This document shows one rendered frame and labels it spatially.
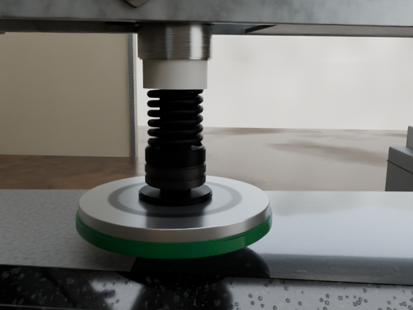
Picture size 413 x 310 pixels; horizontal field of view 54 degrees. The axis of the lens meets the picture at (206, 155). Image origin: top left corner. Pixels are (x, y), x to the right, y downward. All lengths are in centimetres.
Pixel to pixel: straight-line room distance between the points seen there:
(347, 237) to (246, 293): 18
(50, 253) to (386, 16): 44
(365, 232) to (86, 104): 526
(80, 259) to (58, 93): 537
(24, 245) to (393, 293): 39
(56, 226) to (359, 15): 44
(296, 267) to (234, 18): 26
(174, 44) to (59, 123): 543
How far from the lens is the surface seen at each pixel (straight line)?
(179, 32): 42
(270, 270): 43
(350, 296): 43
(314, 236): 53
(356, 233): 56
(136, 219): 40
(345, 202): 68
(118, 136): 559
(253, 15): 42
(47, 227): 57
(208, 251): 38
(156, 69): 42
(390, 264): 48
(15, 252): 50
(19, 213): 64
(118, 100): 554
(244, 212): 42
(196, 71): 43
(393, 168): 174
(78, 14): 38
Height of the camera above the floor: 106
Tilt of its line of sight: 11 degrees down
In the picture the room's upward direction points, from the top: 1 degrees clockwise
